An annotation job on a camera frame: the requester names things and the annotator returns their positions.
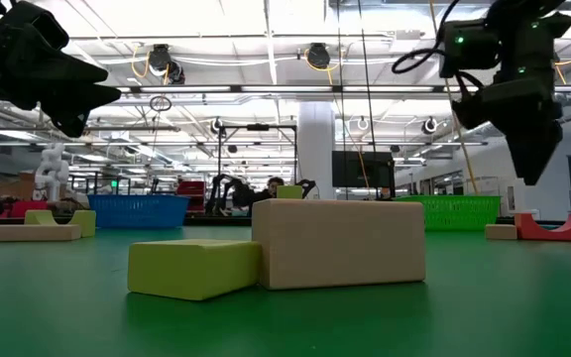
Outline small yellow-green block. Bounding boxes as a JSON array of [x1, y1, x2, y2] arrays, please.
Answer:
[[276, 184, 304, 200]]

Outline red container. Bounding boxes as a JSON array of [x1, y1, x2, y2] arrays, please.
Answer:
[[7, 199, 49, 218]]

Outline white square pillar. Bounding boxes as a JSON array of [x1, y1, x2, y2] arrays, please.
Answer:
[[297, 101, 336, 199]]

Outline black hanging cable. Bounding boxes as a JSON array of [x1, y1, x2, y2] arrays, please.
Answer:
[[335, 0, 349, 200], [357, 0, 379, 155]]

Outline long wooden plank block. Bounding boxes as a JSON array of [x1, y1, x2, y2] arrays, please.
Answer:
[[0, 223, 82, 243]]

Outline light wooden rectangular block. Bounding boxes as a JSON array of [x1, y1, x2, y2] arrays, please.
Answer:
[[251, 198, 427, 291]]

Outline red storage bins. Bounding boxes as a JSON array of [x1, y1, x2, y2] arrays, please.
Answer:
[[175, 179, 206, 213]]

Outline black monitor screen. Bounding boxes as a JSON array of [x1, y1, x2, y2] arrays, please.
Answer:
[[331, 151, 396, 189]]

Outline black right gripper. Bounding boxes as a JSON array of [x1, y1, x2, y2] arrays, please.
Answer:
[[451, 9, 571, 185]]

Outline yellow-green square block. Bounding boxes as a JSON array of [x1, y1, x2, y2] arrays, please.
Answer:
[[127, 239, 263, 301]]

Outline blue plastic basket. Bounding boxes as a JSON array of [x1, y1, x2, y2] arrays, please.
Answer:
[[86, 193, 191, 229]]

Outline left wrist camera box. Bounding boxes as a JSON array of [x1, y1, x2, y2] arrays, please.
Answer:
[[0, 0, 71, 51]]

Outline green plastic basket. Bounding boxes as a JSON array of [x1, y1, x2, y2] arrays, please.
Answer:
[[394, 194, 503, 232]]

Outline red arch block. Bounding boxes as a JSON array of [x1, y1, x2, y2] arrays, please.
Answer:
[[514, 211, 571, 243]]

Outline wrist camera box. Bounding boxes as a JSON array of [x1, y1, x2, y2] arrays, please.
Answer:
[[0, 0, 71, 51], [441, 19, 503, 78]]

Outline black ceiling cable reel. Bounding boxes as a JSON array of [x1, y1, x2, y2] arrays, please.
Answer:
[[304, 42, 332, 70], [147, 43, 186, 85]]

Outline yellow hanging cable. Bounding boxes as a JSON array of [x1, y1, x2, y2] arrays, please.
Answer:
[[428, 0, 479, 195], [327, 68, 372, 200]]

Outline brown cardboard box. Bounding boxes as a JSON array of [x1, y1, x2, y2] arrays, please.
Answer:
[[0, 172, 37, 202]]

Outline person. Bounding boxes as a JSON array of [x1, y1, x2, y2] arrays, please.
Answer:
[[253, 177, 286, 202]]

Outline yellow-green arch block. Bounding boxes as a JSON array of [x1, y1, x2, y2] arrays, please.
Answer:
[[23, 209, 97, 239]]

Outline black background robot arms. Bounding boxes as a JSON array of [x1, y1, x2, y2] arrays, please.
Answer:
[[204, 173, 252, 217]]

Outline black gantry frame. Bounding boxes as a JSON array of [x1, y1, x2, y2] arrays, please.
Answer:
[[217, 123, 299, 199]]

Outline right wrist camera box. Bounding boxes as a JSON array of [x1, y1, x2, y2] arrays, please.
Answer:
[[441, 19, 503, 78]]

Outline small wooden block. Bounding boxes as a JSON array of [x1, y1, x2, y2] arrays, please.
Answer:
[[484, 223, 518, 241]]

